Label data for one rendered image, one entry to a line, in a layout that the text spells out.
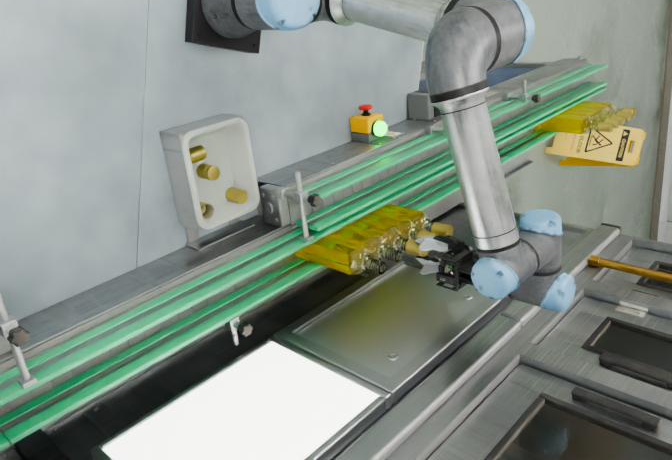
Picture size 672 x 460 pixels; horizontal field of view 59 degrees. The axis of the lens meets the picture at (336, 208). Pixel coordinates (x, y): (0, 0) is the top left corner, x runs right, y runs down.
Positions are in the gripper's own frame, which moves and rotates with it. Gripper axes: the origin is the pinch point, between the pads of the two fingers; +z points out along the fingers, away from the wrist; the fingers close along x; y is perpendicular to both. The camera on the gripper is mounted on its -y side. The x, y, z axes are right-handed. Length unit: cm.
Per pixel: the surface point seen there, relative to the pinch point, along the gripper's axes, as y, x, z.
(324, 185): 5.0, -13.2, 24.9
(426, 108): -51, -19, 34
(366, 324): 16.6, 12.9, 4.2
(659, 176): -581, 178, 112
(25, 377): 81, -5, 20
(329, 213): 4.8, -5.8, 24.4
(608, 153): -320, 75, 74
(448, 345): 13.5, 12.5, -15.5
